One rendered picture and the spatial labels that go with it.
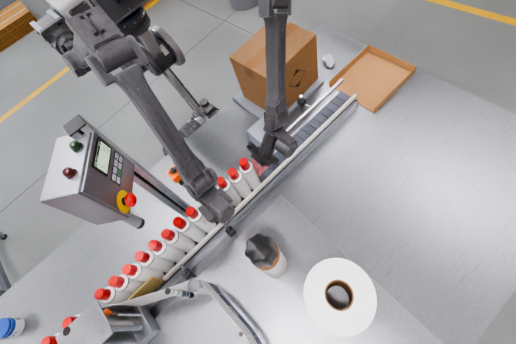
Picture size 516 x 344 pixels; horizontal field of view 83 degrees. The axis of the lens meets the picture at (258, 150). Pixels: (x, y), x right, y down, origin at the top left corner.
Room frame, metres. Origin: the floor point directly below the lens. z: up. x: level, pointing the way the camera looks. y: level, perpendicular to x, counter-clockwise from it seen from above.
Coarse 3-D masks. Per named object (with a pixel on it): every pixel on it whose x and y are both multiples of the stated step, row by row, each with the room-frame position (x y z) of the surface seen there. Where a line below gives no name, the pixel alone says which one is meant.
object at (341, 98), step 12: (336, 96) 0.78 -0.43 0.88; (348, 96) 0.76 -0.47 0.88; (324, 108) 0.75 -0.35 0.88; (336, 108) 0.72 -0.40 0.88; (312, 120) 0.71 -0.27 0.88; (324, 120) 0.69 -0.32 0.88; (300, 132) 0.68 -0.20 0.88; (312, 132) 0.65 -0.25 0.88; (300, 144) 0.62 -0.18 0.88; (276, 156) 0.61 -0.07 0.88
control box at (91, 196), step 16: (64, 144) 0.53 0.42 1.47; (64, 160) 0.48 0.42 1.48; (80, 160) 0.46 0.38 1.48; (112, 160) 0.50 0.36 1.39; (128, 160) 0.53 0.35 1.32; (48, 176) 0.45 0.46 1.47; (80, 176) 0.42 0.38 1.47; (96, 176) 0.43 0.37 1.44; (128, 176) 0.49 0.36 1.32; (48, 192) 0.41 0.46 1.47; (64, 192) 0.39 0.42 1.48; (80, 192) 0.38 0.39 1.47; (96, 192) 0.40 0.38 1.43; (112, 192) 0.42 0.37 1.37; (128, 192) 0.44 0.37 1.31; (64, 208) 0.39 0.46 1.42; (80, 208) 0.39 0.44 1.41; (96, 208) 0.38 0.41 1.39; (112, 208) 0.38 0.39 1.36; (128, 208) 0.40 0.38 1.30; (96, 224) 0.39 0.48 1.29
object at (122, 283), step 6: (114, 276) 0.32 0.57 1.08; (120, 276) 0.32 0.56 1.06; (126, 276) 0.32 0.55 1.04; (108, 282) 0.31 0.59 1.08; (114, 282) 0.30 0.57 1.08; (120, 282) 0.30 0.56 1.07; (126, 282) 0.30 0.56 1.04; (132, 282) 0.30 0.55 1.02; (138, 282) 0.30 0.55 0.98; (144, 282) 0.31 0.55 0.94; (114, 288) 0.30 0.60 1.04; (120, 288) 0.29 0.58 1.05; (126, 288) 0.28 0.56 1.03; (132, 288) 0.28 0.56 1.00; (138, 288) 0.29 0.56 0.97
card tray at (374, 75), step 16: (368, 48) 1.01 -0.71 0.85; (352, 64) 0.96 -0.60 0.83; (368, 64) 0.92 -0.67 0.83; (384, 64) 0.88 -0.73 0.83; (400, 64) 0.84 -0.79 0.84; (336, 80) 0.91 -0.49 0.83; (352, 80) 0.87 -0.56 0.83; (368, 80) 0.83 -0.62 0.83; (384, 80) 0.80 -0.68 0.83; (400, 80) 0.76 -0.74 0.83; (368, 96) 0.75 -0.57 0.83; (384, 96) 0.71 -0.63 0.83
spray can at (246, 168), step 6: (240, 162) 0.53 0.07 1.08; (246, 162) 0.52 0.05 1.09; (240, 168) 0.53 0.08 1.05; (246, 168) 0.51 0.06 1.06; (252, 168) 0.51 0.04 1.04; (246, 174) 0.50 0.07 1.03; (252, 174) 0.50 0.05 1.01; (246, 180) 0.51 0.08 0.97; (252, 180) 0.50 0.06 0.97; (258, 180) 0.51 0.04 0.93; (252, 186) 0.50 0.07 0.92
